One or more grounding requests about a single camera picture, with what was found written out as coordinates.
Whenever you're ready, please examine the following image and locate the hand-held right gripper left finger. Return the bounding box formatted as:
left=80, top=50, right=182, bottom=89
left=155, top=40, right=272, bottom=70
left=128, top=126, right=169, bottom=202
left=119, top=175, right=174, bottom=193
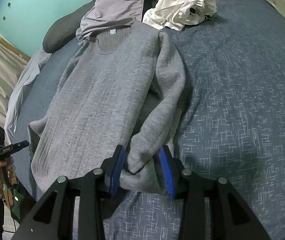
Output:
left=15, top=144, right=125, bottom=240

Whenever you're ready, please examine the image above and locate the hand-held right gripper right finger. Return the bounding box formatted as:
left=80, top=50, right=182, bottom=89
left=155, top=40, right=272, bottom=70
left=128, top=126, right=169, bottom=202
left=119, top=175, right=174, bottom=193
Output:
left=159, top=145, right=274, bottom=240

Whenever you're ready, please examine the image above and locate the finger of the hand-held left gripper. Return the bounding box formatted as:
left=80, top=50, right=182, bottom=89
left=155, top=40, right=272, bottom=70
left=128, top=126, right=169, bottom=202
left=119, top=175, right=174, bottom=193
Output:
left=12, top=140, right=30, bottom=152

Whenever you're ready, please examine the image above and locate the grey knit sweater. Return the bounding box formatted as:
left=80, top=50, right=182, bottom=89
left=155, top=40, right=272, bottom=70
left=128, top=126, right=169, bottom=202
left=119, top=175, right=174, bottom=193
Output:
left=27, top=21, right=186, bottom=198

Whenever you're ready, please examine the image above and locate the dark green bag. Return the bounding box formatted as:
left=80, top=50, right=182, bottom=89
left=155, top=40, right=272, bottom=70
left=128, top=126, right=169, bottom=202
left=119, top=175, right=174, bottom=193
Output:
left=9, top=189, right=26, bottom=220

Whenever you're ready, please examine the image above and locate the light grey duvet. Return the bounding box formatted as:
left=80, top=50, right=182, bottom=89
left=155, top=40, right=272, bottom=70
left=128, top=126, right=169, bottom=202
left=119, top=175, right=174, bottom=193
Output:
left=4, top=47, right=53, bottom=140

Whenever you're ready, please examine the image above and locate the blue patterned bed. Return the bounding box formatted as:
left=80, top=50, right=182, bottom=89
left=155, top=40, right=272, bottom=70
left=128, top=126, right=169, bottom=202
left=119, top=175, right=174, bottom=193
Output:
left=4, top=0, right=285, bottom=240

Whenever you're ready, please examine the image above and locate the dark grey long pillow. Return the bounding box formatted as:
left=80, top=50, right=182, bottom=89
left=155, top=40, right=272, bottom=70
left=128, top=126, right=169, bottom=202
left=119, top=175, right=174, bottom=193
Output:
left=42, top=0, right=248, bottom=54

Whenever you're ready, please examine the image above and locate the lilac grey shirt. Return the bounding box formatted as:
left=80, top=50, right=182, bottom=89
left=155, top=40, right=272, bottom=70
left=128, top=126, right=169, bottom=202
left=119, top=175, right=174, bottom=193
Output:
left=75, top=0, right=145, bottom=42

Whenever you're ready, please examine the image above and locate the white shirt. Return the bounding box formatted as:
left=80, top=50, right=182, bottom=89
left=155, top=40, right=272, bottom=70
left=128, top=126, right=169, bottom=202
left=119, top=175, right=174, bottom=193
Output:
left=142, top=0, right=217, bottom=31

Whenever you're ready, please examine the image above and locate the black garment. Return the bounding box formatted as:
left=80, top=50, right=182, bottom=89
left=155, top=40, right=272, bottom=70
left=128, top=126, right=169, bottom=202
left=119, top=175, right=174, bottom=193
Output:
left=141, top=0, right=153, bottom=22

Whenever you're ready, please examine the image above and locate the wooden frame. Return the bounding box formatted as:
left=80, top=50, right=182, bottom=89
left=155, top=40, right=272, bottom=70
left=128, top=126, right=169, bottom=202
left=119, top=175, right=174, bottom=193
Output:
left=0, top=37, right=31, bottom=62

